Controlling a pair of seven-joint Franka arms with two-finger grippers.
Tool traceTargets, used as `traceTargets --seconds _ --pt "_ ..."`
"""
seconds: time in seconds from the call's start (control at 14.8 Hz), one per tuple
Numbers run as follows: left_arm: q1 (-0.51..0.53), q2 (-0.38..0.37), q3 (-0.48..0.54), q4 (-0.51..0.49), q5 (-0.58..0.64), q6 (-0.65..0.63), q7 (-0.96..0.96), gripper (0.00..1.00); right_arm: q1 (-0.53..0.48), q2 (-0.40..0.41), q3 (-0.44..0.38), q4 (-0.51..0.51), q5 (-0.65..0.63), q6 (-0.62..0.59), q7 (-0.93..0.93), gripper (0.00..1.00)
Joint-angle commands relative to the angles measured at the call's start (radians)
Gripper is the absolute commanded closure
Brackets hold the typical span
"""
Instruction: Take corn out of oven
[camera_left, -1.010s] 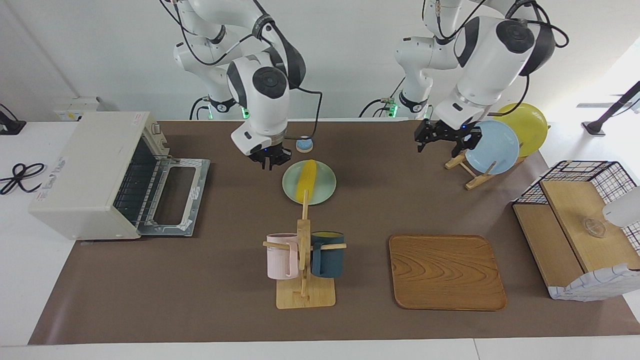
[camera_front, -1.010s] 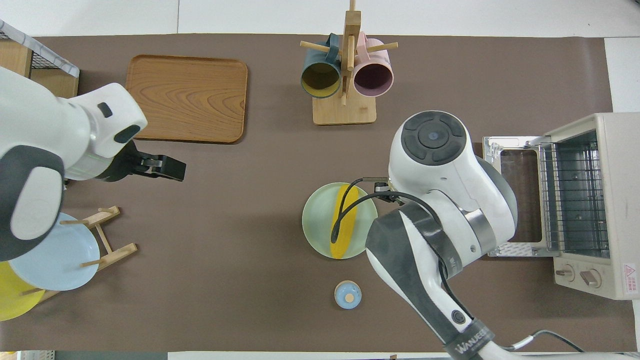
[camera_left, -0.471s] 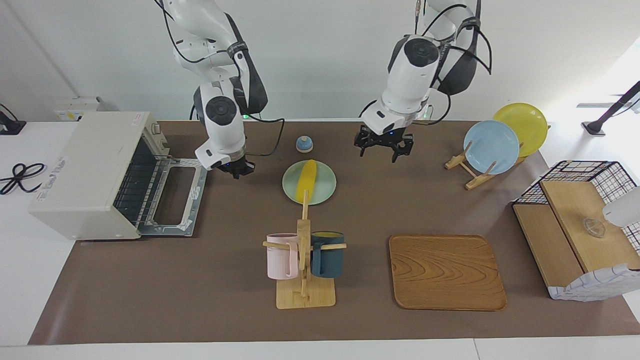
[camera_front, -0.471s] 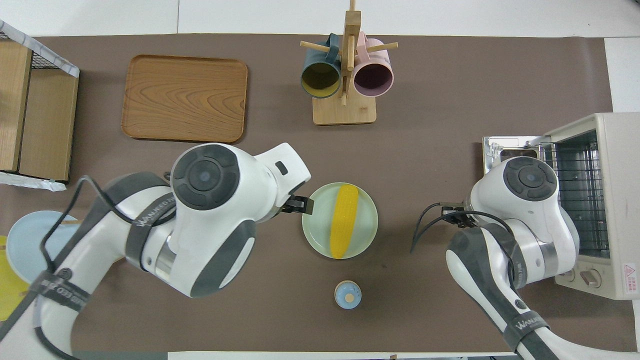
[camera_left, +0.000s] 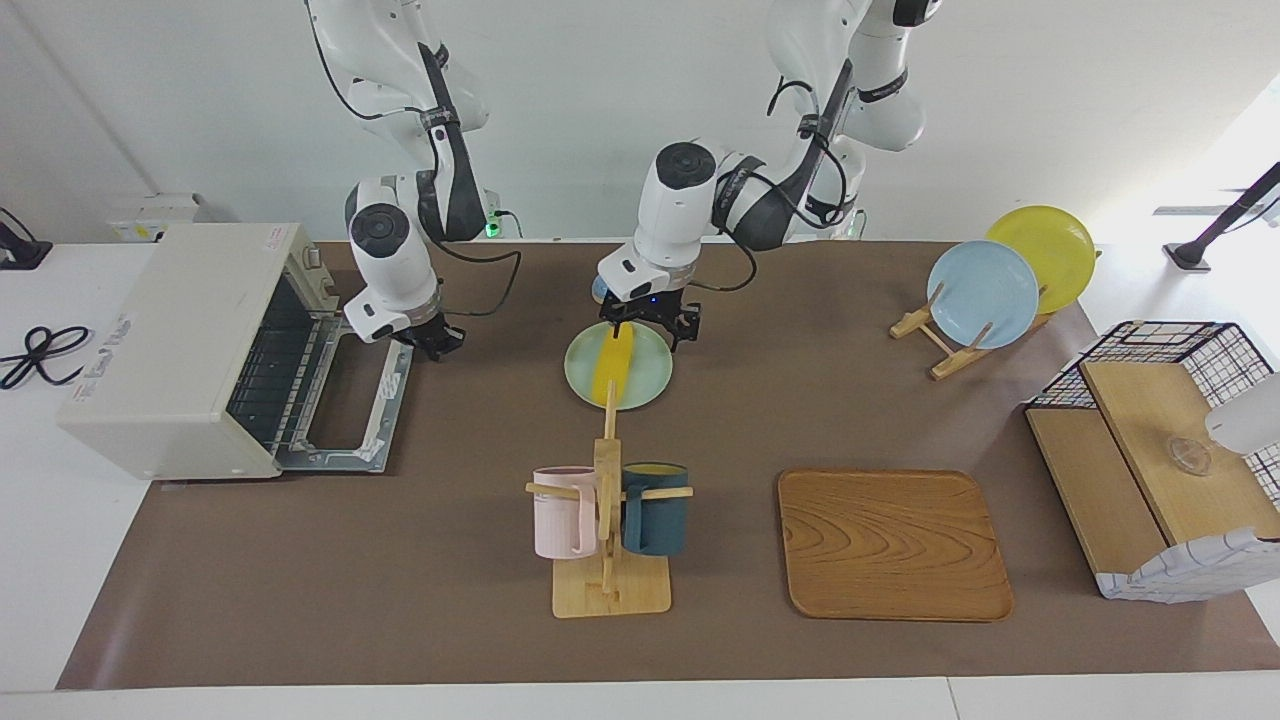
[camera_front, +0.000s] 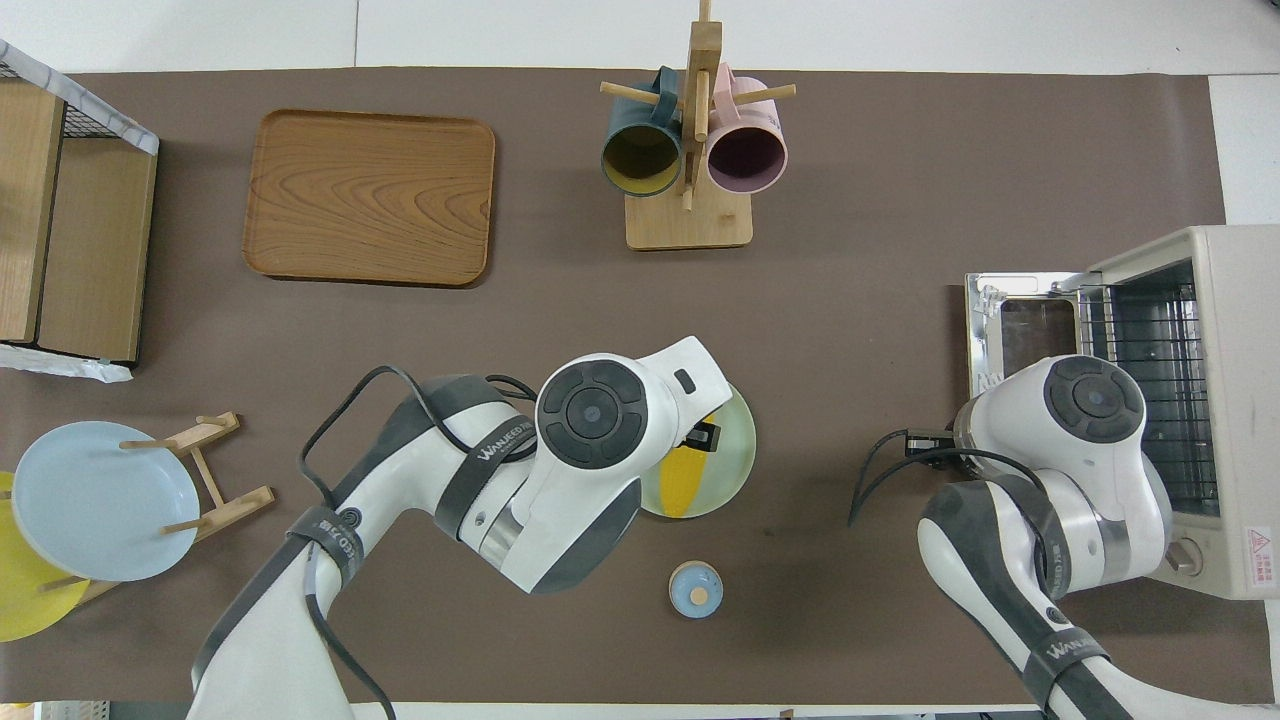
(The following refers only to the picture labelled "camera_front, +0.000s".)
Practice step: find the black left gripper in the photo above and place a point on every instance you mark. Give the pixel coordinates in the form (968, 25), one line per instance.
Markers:
(702, 437)

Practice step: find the light green plate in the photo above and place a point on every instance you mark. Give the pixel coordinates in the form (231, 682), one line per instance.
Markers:
(735, 450)

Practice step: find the yellow corn cob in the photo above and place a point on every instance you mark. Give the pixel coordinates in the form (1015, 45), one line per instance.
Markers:
(685, 490)

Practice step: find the toaster oven glass door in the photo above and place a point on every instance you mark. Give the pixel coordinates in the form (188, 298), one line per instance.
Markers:
(1040, 330)

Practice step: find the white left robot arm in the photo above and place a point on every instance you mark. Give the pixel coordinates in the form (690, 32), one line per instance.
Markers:
(590, 410)

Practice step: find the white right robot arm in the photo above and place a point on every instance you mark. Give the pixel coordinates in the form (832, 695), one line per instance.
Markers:
(1090, 400)

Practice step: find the beige toaster oven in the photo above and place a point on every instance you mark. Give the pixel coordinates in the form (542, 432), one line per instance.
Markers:
(1240, 300)

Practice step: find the wooden mug rack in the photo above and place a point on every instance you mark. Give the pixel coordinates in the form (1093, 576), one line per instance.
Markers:
(690, 225)

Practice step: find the brown table mat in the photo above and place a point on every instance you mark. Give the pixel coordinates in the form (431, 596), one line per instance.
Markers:
(850, 200)

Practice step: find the dark teal mug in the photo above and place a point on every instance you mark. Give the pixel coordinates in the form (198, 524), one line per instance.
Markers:
(640, 160)

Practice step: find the pink mug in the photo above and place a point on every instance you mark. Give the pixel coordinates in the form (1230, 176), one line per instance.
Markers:
(748, 155)

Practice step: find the brown wooden tray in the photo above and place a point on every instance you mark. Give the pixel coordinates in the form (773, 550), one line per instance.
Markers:
(370, 195)

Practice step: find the wooden plate rack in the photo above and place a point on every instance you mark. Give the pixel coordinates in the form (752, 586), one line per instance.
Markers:
(235, 505)

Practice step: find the light blue plate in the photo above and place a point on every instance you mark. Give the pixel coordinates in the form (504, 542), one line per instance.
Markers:
(100, 505)

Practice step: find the yellow plate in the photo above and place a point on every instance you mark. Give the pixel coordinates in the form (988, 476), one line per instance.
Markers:
(25, 600)

